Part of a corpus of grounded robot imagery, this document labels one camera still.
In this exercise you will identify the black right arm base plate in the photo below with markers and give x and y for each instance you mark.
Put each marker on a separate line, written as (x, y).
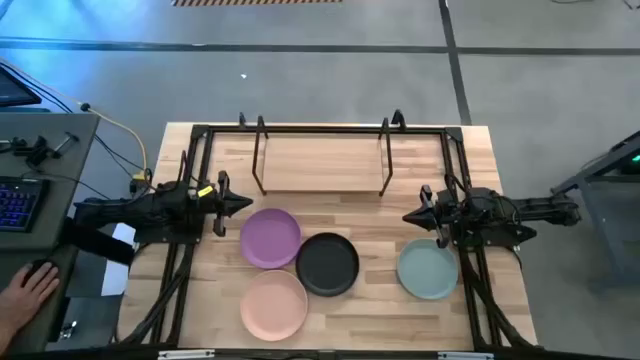
(500, 239)

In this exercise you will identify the teal plate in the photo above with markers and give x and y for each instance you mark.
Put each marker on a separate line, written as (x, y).
(427, 270)

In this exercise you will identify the small silver metal clip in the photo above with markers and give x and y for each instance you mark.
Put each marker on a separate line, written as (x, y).
(69, 330)

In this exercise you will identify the backlit black keyboard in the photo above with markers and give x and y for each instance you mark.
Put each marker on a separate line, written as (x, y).
(17, 202)

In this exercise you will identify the silver hinge bracket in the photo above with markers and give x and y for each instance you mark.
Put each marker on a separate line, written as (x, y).
(466, 356)
(186, 354)

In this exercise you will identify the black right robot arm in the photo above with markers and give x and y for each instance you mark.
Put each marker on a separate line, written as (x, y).
(525, 207)

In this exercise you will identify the small black frame clamp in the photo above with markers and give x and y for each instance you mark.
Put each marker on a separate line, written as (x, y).
(242, 119)

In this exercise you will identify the purple plate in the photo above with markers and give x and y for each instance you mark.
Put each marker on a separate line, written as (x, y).
(270, 239)

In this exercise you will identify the large black frame clamp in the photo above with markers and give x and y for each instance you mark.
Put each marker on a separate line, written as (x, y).
(399, 120)

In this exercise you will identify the grey metal cart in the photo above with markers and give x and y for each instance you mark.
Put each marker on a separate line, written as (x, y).
(607, 200)

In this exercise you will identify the person's hand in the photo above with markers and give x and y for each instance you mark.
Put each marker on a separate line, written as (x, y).
(25, 300)

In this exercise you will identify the black plate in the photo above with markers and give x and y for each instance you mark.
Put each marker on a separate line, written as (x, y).
(327, 265)

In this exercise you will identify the black computer mouse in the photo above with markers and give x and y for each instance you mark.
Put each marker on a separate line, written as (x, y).
(31, 266)

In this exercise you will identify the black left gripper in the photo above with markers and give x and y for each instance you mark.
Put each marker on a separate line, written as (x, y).
(222, 205)

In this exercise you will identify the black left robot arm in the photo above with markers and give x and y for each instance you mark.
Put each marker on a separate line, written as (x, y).
(150, 205)

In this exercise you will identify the yellow label tag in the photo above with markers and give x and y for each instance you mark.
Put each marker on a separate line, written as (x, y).
(205, 191)

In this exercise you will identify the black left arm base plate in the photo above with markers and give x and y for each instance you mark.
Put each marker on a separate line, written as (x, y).
(160, 237)

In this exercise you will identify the pink plate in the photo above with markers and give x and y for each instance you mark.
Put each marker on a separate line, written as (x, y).
(274, 306)

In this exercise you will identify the black monitor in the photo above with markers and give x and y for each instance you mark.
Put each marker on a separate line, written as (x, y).
(12, 92)

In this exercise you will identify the grey side desk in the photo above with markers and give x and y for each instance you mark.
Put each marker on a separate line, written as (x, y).
(60, 150)

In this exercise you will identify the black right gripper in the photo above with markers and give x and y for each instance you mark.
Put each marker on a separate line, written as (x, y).
(440, 212)

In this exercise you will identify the black clamp tool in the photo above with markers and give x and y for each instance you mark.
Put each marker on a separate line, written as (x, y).
(37, 150)

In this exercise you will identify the white paper sheet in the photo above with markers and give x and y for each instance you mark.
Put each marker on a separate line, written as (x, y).
(117, 280)

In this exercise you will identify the black aluminium table frame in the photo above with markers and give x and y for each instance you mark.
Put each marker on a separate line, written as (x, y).
(325, 130)

